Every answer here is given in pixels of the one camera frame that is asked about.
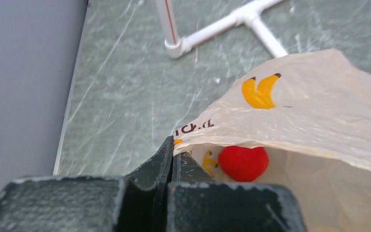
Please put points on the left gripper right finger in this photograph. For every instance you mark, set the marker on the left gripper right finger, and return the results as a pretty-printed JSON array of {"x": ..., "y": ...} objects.
[{"x": 198, "y": 203}]

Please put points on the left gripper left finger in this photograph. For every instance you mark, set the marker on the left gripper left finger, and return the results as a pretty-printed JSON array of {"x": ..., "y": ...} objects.
[{"x": 136, "y": 202}]

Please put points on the bright red fake apple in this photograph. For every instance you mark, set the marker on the bright red fake apple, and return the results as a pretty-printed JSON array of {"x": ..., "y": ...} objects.
[{"x": 243, "y": 164}]

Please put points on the orange plastic bag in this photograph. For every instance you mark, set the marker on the orange plastic bag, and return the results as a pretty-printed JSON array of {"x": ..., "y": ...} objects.
[{"x": 312, "y": 113}]

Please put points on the white PVC pipe stand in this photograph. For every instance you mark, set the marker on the white PVC pipe stand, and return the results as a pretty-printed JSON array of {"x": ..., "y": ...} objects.
[{"x": 248, "y": 15}]

